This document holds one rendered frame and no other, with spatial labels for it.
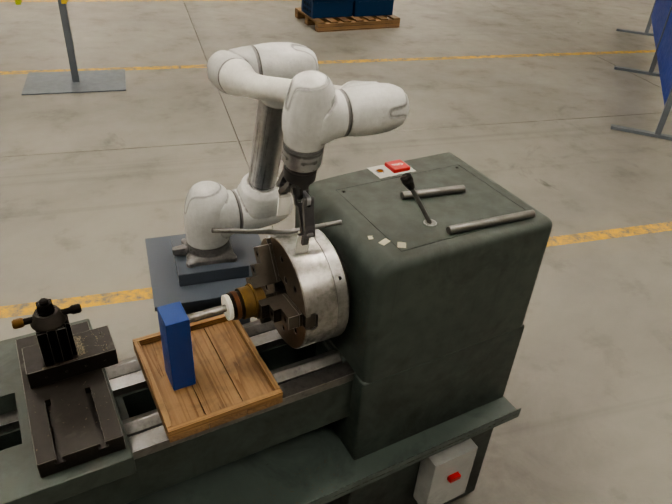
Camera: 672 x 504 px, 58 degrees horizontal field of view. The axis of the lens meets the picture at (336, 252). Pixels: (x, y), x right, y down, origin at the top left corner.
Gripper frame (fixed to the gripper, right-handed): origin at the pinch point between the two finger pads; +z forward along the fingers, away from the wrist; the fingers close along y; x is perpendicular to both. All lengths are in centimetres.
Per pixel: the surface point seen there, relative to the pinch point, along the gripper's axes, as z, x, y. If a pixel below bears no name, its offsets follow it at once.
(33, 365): 29, -63, 1
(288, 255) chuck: 6.9, -0.8, 1.7
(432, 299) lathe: 15.8, 34.6, 18.8
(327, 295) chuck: 12.8, 6.4, 12.3
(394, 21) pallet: 231, 388, -588
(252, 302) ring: 19.4, -10.3, 4.0
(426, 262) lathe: 2.9, 30.2, 16.6
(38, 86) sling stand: 221, -57, -464
